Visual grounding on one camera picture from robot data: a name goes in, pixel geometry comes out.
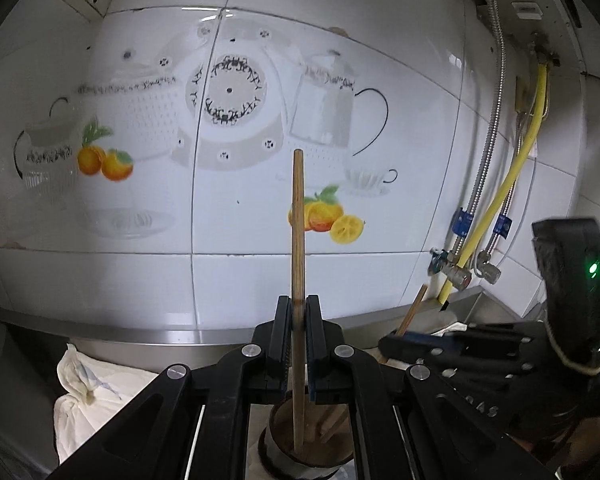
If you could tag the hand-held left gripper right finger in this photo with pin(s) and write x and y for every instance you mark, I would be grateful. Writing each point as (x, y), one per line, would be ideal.
(314, 360)

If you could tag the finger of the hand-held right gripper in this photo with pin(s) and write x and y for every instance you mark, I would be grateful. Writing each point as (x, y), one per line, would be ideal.
(430, 339)
(395, 348)

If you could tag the person's right hand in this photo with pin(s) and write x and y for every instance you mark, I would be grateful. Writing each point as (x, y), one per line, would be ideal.
(590, 442)

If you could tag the wooden chopstick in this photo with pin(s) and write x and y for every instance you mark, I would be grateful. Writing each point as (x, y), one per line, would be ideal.
(298, 235)
(416, 305)
(330, 421)

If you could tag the white quilted printed mat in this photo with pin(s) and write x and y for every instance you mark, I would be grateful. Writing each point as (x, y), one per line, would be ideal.
(105, 400)

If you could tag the plain metal valve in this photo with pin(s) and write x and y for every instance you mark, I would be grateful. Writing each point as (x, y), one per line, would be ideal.
(487, 270)

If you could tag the grey water heater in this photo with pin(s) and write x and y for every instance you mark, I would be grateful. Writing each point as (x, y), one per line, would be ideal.
(525, 30)

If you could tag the dark ribbed utensil holder cup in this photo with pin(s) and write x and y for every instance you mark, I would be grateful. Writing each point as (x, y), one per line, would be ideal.
(341, 442)

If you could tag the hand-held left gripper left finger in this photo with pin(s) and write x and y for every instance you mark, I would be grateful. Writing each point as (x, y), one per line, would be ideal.
(284, 360)

